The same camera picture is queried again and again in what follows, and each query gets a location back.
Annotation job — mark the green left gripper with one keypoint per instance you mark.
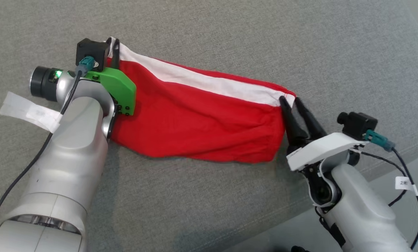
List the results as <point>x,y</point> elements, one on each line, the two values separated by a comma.
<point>119,87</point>

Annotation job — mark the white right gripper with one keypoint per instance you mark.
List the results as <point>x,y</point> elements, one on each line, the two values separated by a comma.
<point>327,150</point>

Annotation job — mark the red shorts with white stripe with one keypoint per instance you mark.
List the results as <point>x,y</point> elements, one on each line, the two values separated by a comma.
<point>195,119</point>

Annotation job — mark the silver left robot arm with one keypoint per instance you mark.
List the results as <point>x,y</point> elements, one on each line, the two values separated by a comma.
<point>69,157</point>

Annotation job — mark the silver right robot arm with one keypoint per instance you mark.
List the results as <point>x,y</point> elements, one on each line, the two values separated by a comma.
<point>362,210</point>

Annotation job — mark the white tape label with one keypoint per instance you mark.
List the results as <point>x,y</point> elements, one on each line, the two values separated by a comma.
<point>30,112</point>

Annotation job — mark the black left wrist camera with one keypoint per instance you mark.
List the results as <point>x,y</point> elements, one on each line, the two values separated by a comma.
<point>90,50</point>

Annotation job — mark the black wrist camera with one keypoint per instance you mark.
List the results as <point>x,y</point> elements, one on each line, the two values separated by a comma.
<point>90,50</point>
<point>359,124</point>

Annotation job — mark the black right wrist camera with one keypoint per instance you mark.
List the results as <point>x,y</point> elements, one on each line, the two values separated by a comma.
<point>359,124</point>

